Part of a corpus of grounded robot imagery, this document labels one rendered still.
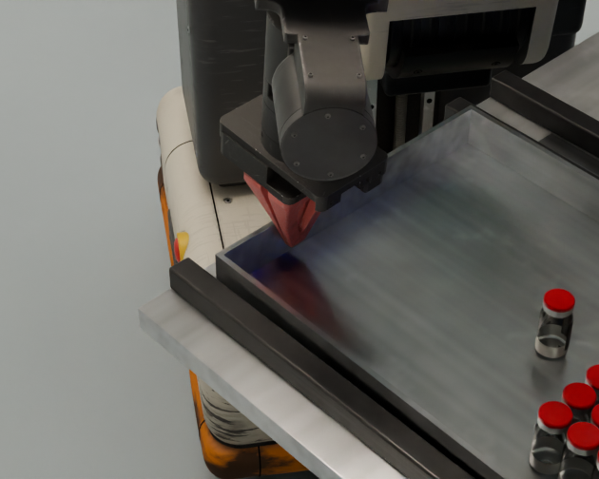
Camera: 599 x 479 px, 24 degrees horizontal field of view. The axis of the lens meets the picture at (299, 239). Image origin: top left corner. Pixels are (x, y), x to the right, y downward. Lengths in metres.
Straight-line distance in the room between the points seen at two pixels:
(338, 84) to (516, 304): 0.26
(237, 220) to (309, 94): 1.19
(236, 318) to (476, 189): 0.24
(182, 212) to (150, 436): 0.33
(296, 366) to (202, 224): 1.07
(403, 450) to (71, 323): 1.42
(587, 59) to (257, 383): 0.47
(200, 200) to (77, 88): 0.78
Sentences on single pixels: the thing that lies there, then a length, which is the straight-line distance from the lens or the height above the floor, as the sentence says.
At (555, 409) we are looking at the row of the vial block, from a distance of 0.85.
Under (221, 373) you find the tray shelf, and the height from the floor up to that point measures 0.88.
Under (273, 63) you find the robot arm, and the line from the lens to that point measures 0.86.
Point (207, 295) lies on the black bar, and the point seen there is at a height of 0.90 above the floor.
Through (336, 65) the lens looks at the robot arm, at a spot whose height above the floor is 1.11.
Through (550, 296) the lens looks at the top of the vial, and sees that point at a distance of 0.92.
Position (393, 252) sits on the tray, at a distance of 1.01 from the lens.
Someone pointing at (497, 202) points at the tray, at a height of 0.88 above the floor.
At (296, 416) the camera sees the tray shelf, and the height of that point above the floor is 0.88.
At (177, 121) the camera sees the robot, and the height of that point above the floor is 0.27.
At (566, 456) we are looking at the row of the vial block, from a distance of 0.85.
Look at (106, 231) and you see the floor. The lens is 2.39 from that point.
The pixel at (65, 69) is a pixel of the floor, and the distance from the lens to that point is 2.79.
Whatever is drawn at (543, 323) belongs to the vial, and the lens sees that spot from 0.92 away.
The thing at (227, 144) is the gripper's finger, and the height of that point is 0.98.
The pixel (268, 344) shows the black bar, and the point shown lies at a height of 0.90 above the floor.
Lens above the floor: 1.55
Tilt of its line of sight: 41 degrees down
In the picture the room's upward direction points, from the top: straight up
